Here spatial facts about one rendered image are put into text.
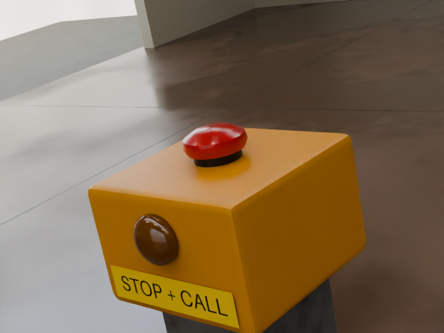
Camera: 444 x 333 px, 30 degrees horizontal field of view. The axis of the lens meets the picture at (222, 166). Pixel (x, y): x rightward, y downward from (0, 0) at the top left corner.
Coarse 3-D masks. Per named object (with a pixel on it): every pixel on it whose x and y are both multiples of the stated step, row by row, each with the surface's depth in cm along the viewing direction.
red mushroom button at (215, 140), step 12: (192, 132) 50; (204, 132) 49; (216, 132) 49; (228, 132) 49; (240, 132) 49; (192, 144) 49; (204, 144) 48; (216, 144) 48; (228, 144) 48; (240, 144) 49; (192, 156) 49; (204, 156) 49; (216, 156) 48
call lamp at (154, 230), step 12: (144, 216) 47; (156, 216) 46; (144, 228) 46; (156, 228) 46; (168, 228) 46; (144, 240) 46; (156, 240) 46; (168, 240) 46; (144, 252) 47; (156, 252) 46; (168, 252) 46; (156, 264) 47; (168, 264) 47
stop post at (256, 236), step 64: (128, 192) 48; (192, 192) 46; (256, 192) 44; (320, 192) 48; (128, 256) 50; (192, 256) 46; (256, 256) 44; (320, 256) 49; (192, 320) 51; (256, 320) 45; (320, 320) 53
